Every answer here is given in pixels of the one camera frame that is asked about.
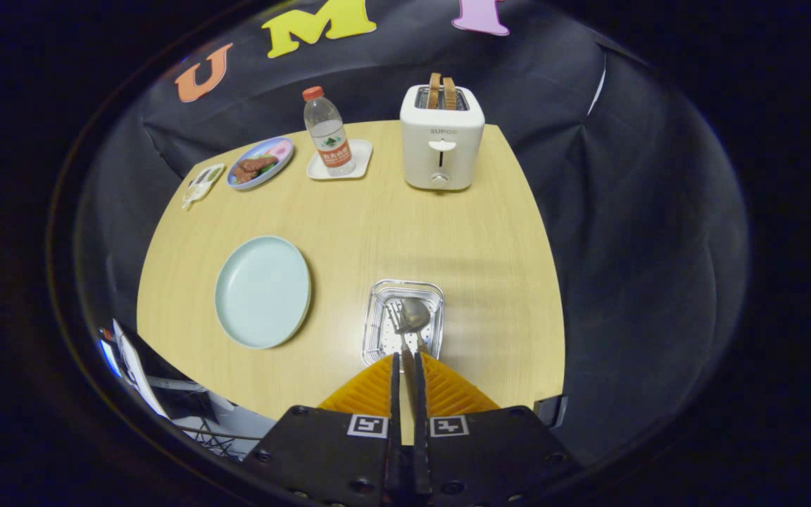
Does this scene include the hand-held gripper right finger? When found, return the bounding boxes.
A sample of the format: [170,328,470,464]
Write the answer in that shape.
[413,351,582,507]

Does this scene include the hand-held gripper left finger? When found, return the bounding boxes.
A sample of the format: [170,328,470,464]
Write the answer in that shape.
[242,352,403,507]

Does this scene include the fork with brown handle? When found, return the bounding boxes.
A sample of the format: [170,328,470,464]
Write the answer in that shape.
[386,301,417,437]

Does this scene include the silver metal spoon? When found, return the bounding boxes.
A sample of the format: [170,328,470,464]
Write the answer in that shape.
[398,298,433,355]

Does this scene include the metal mesh basket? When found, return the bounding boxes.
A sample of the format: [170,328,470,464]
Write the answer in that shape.
[361,280,446,367]

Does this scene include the black table clamp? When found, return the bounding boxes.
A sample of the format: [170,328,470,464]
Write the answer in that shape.
[534,394,570,429]

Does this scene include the pale green round plate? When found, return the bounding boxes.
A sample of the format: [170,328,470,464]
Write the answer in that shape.
[214,235,313,350]

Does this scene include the white toaster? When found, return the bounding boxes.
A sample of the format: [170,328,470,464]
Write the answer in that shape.
[400,84,486,192]

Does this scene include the white flat board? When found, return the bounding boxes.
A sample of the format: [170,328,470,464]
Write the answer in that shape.
[111,318,168,419]

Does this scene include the small white rectangular tray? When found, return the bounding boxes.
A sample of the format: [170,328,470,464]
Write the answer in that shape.
[306,139,374,181]

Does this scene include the brown meat pieces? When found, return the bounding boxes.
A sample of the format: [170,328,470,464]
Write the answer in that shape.
[232,155,279,185]

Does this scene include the black backdrop cloth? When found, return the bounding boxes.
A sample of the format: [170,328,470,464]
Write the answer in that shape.
[75,0,751,469]

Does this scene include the blue round plate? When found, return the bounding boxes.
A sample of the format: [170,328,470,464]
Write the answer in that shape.
[227,136,294,191]

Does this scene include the clear plastic water bottle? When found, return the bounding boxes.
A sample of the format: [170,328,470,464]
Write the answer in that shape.
[302,86,357,177]

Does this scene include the small white sauce dish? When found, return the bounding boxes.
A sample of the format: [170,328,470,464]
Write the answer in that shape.
[181,163,226,211]

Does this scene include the black cables tangle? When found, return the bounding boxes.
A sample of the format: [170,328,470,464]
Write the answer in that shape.
[180,421,267,460]

